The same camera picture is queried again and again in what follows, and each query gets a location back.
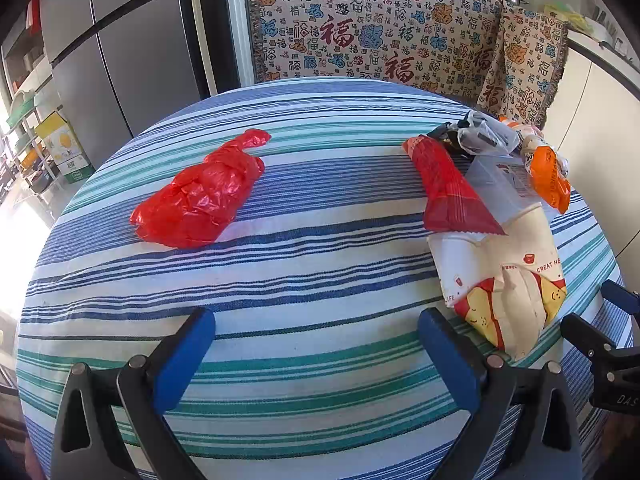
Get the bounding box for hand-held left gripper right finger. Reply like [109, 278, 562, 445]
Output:
[418, 307, 584, 480]

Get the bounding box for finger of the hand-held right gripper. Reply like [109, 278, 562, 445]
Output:
[601, 280, 640, 317]
[560, 312, 616, 358]

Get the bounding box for large printed cloth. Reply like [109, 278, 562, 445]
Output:
[243, 0, 503, 103]

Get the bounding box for orange white plastic wrapper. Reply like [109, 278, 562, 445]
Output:
[497, 115, 572, 215]

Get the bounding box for dark glass cabinet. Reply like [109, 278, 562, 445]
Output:
[0, 0, 56, 111]

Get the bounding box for white printed paper bag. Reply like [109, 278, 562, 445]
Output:
[428, 202, 568, 361]

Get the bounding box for clear plastic box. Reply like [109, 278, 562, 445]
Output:
[465, 155, 543, 216]

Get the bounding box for white storage rack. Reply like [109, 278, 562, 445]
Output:
[0, 100, 66, 206]

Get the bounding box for white base cabinets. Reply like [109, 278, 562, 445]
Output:
[542, 30, 640, 261]

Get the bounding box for round table with striped cloth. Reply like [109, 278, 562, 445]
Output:
[15, 77, 628, 480]

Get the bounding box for red plastic bag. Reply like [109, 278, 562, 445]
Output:
[129, 128, 272, 249]

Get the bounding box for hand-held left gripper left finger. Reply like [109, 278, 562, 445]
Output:
[50, 307, 217, 480]

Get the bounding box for black white plastic bag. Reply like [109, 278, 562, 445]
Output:
[427, 110, 521, 158]

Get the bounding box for grey refrigerator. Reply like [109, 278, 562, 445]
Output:
[39, 0, 211, 171]

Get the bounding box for red snack packet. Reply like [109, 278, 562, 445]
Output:
[402, 135, 507, 236]

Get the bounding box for yellow cardboard box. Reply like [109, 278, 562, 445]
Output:
[34, 111, 96, 183]

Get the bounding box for small printed cloth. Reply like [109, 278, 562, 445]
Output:
[477, 0, 570, 128]

